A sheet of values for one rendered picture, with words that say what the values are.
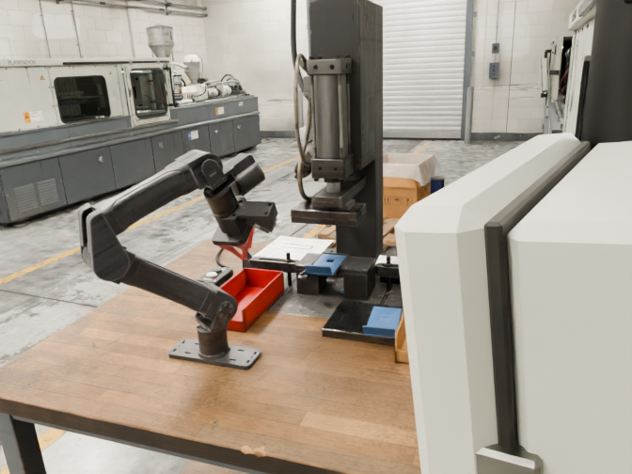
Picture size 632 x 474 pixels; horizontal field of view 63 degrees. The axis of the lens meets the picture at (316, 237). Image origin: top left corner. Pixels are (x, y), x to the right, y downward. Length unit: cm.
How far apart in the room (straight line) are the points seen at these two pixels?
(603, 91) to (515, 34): 1016
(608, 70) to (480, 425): 18
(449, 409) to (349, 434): 78
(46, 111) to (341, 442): 592
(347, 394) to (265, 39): 1097
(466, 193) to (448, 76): 1034
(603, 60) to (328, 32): 113
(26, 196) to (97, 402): 529
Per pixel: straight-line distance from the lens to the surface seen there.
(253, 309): 130
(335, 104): 130
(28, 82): 644
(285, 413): 100
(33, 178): 637
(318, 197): 132
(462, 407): 17
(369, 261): 142
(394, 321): 124
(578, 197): 17
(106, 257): 98
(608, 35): 29
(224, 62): 1227
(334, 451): 92
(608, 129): 29
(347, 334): 121
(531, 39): 1044
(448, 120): 1056
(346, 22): 137
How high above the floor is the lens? 150
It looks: 18 degrees down
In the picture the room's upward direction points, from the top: 3 degrees counter-clockwise
